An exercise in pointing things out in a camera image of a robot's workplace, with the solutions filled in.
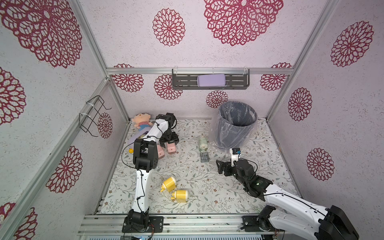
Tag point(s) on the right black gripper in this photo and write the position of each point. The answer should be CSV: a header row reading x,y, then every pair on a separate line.
x,y
229,168

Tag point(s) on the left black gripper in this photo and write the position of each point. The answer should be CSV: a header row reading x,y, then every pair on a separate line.
x,y
175,139

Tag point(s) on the pink pencil sharpener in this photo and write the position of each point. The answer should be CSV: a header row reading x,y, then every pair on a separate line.
x,y
161,152
171,148

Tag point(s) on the grey sharpener shavings tray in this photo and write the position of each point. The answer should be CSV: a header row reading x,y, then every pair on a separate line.
x,y
204,156

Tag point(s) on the green pencil sharpener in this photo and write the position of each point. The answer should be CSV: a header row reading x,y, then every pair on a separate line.
x,y
203,144

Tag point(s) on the clear plastic bin liner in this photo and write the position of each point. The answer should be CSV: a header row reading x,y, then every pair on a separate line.
x,y
231,132

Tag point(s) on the grey trash bin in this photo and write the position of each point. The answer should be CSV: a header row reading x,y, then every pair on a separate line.
x,y
235,126

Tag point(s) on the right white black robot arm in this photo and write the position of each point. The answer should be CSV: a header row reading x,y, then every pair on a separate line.
x,y
288,212

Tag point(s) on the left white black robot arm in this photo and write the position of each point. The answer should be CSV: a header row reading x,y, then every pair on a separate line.
x,y
152,138

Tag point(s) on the yellow pencil sharpener upper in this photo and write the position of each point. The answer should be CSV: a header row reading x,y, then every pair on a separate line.
x,y
169,184

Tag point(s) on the yellow pencil sharpener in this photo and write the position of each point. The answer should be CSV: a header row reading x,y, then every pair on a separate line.
x,y
169,184
180,196

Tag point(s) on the yellow pencil sharpener lower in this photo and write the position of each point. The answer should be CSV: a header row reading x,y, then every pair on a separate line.
x,y
180,196

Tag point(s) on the plush doll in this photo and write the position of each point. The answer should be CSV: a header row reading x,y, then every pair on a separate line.
x,y
142,121

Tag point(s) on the purple soap box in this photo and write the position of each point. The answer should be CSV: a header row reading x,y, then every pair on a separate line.
x,y
214,80

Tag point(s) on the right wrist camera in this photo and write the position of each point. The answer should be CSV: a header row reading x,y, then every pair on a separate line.
x,y
235,155

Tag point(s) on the dark grey wall shelf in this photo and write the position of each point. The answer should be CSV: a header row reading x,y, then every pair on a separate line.
x,y
186,79

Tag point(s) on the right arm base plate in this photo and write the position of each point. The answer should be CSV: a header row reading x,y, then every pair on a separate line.
x,y
255,223

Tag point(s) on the black wire wall rack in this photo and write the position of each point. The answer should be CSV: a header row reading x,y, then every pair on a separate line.
x,y
96,122

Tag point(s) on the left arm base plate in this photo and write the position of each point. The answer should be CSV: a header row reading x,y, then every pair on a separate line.
x,y
138,222

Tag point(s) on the aluminium front rail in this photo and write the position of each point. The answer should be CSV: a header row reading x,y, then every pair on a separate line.
x,y
173,224

